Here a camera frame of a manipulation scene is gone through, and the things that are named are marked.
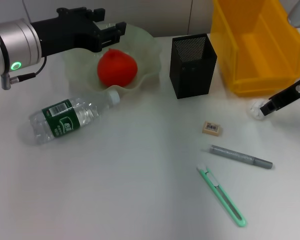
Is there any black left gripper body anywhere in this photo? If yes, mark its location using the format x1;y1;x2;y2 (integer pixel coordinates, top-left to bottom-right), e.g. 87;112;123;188
29;6;102;58

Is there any white paper ball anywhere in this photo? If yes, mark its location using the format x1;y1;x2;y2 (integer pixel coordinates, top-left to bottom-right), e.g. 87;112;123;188
248;98;270;121

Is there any clear green-label water bottle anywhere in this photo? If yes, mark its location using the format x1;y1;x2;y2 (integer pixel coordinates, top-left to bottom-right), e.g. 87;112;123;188
28;89;121;146

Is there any pale green wavy fruit plate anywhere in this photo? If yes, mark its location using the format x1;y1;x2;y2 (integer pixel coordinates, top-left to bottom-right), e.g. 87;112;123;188
62;21;162;97

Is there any grey marker pen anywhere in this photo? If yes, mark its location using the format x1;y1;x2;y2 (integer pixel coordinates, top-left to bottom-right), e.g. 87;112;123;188
202;144;273;170

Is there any beige eraser with barcode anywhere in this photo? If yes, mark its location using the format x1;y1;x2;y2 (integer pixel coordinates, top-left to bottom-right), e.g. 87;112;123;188
201;121;223;137

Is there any black mesh pen holder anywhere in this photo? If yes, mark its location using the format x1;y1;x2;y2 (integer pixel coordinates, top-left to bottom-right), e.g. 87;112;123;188
169;33;218;100

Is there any green utility knife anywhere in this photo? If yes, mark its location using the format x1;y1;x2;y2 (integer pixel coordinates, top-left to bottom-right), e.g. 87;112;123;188
196;162;248;228

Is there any yellow plastic bin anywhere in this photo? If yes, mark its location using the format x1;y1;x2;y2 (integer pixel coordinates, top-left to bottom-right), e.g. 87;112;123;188
209;0;300;98

